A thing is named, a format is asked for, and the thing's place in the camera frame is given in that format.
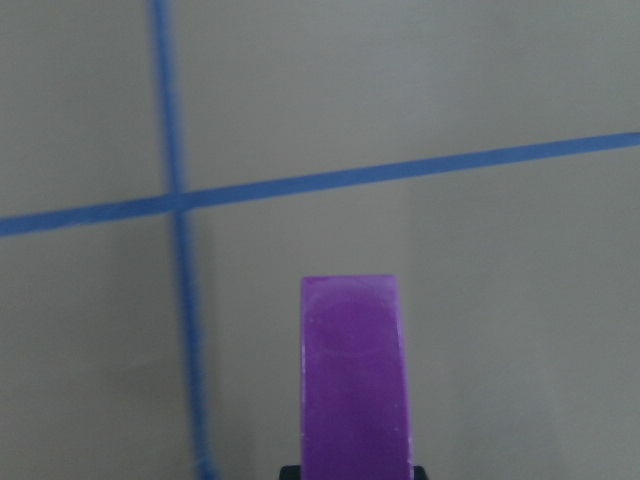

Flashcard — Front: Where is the purple trapezoid block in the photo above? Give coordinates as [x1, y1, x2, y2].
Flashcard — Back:
[300, 275, 413, 479]

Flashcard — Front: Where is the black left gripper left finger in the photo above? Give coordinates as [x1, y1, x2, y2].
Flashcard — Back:
[278, 465, 302, 480]

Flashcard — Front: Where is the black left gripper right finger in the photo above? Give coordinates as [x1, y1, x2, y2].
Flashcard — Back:
[412, 465, 429, 480]

